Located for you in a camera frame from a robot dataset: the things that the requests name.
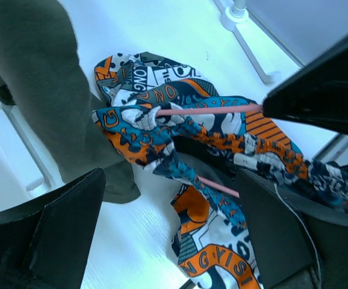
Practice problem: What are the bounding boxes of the colourful patterned shorts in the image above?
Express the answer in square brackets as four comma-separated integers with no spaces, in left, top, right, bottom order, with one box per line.
[92,52,348,288]

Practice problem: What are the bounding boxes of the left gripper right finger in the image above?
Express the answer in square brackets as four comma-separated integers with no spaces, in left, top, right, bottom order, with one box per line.
[236,169,348,288]

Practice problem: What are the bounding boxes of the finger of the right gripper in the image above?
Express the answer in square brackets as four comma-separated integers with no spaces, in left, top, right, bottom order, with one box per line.
[263,35,348,135]

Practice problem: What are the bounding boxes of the olive green shorts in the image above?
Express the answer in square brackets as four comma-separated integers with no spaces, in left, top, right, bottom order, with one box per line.
[0,1,140,204]

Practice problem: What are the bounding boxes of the silver clothes rack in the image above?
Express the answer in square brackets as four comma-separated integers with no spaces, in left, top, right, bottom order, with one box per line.
[0,0,301,196]

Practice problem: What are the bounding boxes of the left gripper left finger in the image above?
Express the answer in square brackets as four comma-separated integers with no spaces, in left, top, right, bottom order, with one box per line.
[0,169,106,288]

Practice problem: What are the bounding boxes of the pink wire hanger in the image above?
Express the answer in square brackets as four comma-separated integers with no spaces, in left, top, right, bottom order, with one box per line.
[156,104,263,197]

